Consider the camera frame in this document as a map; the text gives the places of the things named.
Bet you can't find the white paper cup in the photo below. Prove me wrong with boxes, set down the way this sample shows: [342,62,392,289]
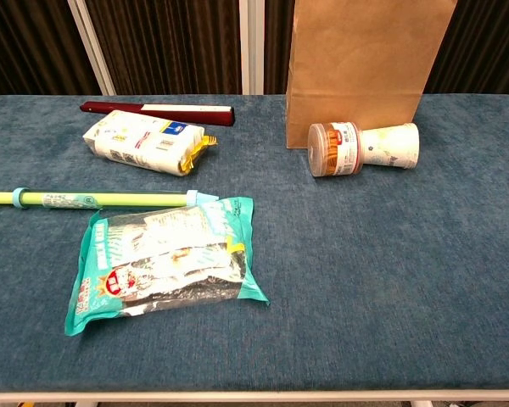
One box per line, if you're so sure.
[358,122,421,170]

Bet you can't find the maroon folding fan box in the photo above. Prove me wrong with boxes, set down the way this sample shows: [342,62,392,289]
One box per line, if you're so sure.
[79,100,236,127]

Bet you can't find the white aluminium partition post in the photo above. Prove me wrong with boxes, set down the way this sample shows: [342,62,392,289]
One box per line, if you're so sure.
[238,0,266,96]
[66,0,117,97]

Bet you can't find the white noodle pack yellow ends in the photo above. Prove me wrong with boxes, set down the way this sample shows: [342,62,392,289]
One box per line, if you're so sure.
[82,109,218,177]

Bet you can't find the teal seaweed snack package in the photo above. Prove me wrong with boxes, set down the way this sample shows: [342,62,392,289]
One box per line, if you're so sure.
[64,196,270,337]

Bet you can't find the green tube water pump toy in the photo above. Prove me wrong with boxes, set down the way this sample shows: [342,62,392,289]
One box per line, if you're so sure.
[0,187,220,210]

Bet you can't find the dark brown pleated curtain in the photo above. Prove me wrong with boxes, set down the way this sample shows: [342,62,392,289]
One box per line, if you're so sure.
[84,0,243,97]
[0,0,102,103]
[423,0,509,95]
[264,0,298,95]

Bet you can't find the brown paper bag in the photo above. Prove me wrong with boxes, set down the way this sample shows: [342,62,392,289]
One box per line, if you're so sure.
[285,0,458,149]

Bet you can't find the clear plastic snack jar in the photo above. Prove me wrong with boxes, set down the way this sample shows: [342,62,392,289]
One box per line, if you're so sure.
[307,121,363,178]

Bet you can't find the blue fabric table cover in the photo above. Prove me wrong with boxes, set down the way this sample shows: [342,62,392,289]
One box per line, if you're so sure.
[0,93,509,393]

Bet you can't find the white table frame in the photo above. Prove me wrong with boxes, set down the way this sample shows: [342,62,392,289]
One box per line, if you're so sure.
[0,388,509,407]

